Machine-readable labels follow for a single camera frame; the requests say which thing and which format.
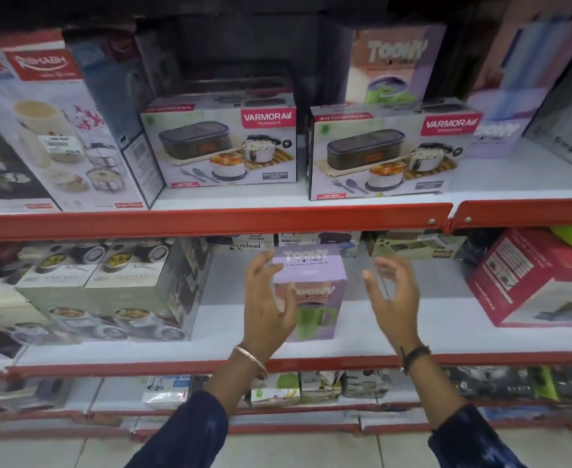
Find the person's right hand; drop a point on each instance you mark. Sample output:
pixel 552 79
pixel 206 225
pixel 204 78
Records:
pixel 403 321

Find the person's left hand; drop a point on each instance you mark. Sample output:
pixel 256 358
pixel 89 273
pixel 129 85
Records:
pixel 261 316

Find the person's left thumb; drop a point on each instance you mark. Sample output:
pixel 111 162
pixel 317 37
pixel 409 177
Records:
pixel 288 302

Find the person's right thumb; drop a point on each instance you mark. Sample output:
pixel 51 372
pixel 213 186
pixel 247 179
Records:
pixel 373 289

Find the person's right forearm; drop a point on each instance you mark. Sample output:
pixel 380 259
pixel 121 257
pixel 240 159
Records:
pixel 454 419

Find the person's left forearm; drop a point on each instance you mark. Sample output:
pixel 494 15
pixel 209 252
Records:
pixel 203 414

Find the small lilac tumbler box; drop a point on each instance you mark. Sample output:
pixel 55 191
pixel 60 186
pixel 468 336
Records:
pixel 315 272

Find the olive and white box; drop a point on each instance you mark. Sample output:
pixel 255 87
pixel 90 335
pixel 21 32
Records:
pixel 417 244

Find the metal bangle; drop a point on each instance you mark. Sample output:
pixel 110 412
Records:
pixel 254 358

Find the white box with blue item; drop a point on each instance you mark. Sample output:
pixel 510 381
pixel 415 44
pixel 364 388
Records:
pixel 325 238

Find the white flat box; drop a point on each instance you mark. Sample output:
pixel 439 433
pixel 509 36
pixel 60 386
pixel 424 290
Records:
pixel 244 241

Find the black thread wristband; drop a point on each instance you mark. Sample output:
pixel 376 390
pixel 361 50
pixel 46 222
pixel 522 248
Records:
pixel 415 354

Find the white green small box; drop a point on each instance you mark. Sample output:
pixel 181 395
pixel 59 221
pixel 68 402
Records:
pixel 278 390

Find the pale green small box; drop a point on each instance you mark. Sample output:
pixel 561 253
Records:
pixel 320 386

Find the grey small box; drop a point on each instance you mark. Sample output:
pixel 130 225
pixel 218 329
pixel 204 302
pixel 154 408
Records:
pixel 364 383

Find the red metal shelf rack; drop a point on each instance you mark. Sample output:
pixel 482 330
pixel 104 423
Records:
pixel 208 220

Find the grey lunch box carton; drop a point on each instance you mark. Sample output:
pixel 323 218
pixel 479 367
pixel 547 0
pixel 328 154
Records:
pixel 217 141
pixel 393 151

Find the pale green lunch box carton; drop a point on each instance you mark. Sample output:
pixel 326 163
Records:
pixel 144 292
pixel 57 287

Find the white box with steel item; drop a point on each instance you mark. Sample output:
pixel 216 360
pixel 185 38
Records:
pixel 169 390

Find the red and white box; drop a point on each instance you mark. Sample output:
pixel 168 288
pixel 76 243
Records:
pixel 534 277

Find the row of dark packaged items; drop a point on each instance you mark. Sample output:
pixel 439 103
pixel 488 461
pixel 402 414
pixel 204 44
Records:
pixel 510 382

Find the tall lilac tumbler box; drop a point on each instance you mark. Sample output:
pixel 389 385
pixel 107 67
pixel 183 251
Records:
pixel 398 58

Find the grey appliance box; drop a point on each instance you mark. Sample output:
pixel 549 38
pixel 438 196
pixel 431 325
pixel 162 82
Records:
pixel 566 116

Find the pink lilac bottle box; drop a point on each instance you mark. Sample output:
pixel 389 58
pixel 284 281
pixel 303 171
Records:
pixel 525 68

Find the white casserole set box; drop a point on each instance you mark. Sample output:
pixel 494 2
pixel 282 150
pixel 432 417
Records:
pixel 57 116

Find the black steel bowl box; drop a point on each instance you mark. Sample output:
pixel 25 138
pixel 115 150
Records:
pixel 3 170

